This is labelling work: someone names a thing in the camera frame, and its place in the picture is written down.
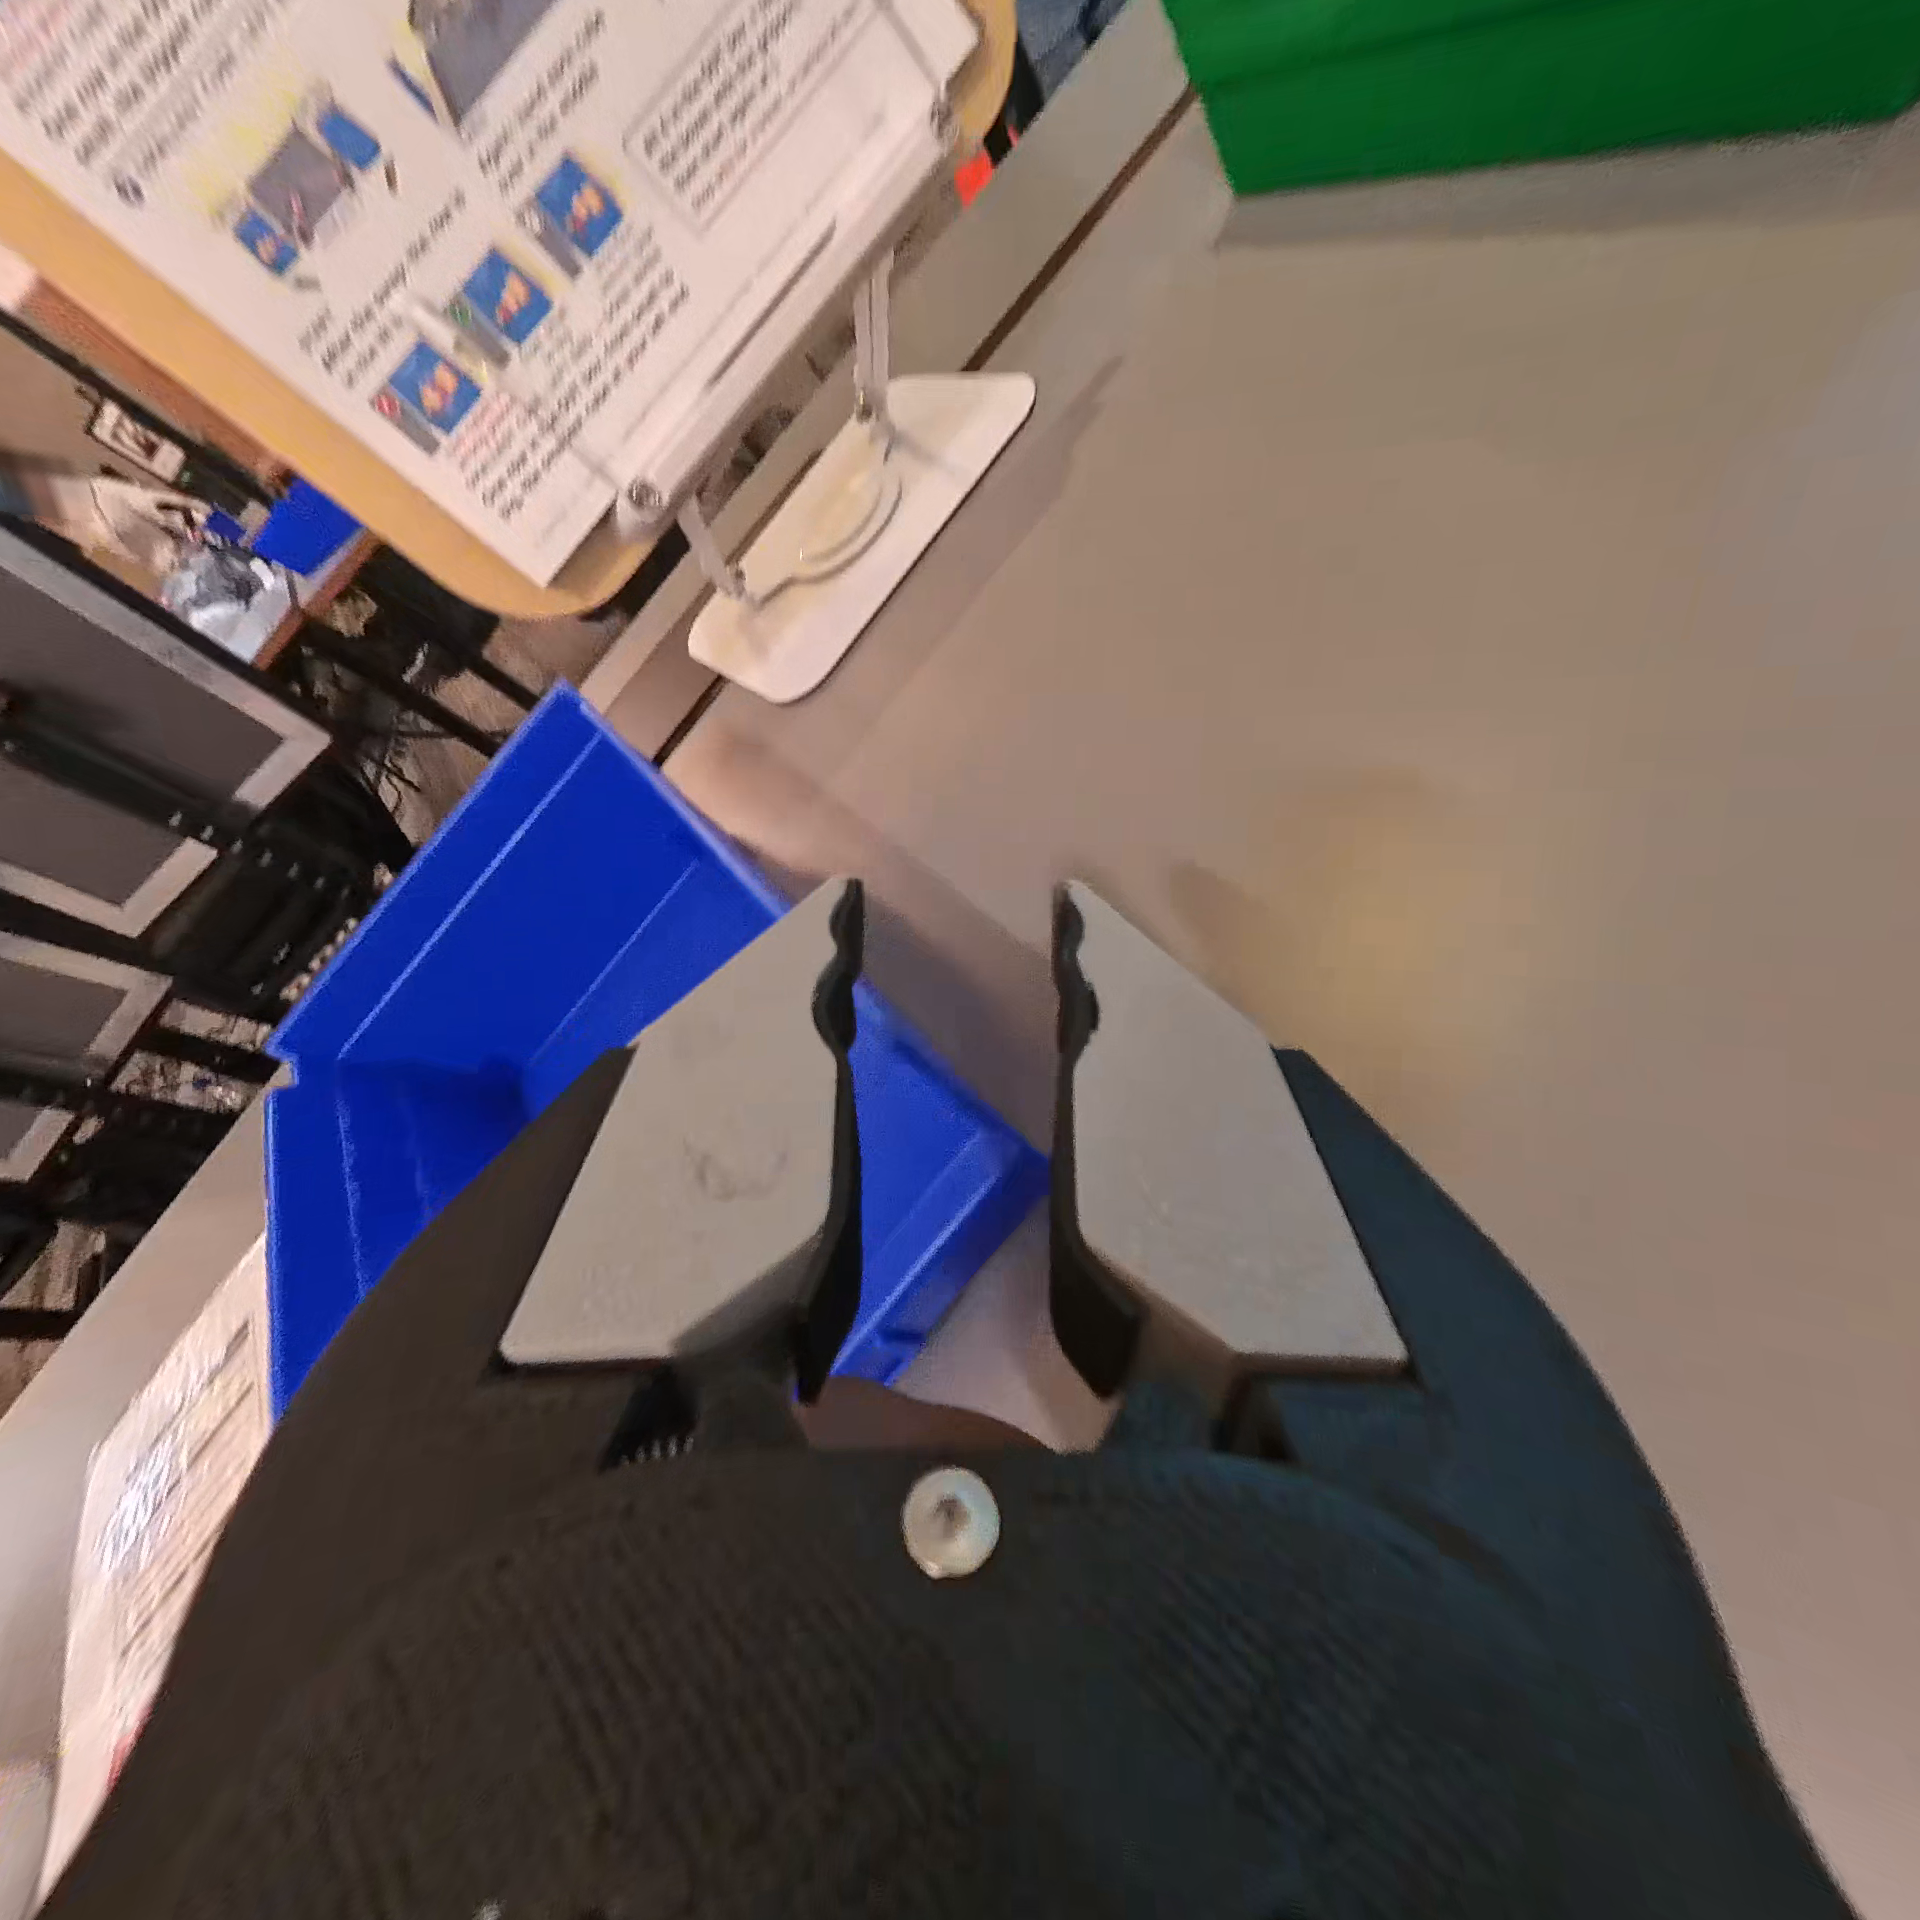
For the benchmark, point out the green plastic bin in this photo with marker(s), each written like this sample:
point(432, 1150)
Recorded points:
point(1500, 77)

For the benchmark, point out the wooden stand board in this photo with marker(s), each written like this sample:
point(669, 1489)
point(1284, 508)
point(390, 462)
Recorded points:
point(300, 421)

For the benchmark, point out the printed paper sheet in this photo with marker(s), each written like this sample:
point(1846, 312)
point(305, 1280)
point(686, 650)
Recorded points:
point(166, 1500)

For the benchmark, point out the blue plastic bin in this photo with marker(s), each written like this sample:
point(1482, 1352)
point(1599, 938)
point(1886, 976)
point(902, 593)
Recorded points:
point(494, 960)

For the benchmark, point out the small blue storage bin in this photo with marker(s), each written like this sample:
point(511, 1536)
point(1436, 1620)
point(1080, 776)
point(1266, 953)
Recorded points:
point(306, 525)

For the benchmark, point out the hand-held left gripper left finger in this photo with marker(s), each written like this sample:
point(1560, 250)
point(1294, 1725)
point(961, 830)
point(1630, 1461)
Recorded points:
point(692, 1170)

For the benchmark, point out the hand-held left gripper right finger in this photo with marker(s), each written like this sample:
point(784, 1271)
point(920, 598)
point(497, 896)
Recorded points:
point(1215, 1184)

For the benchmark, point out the white stand base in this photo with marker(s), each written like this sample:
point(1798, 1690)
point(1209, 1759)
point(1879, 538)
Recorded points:
point(932, 436)

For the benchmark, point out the grey panel rack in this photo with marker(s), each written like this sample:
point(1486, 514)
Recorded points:
point(120, 705)

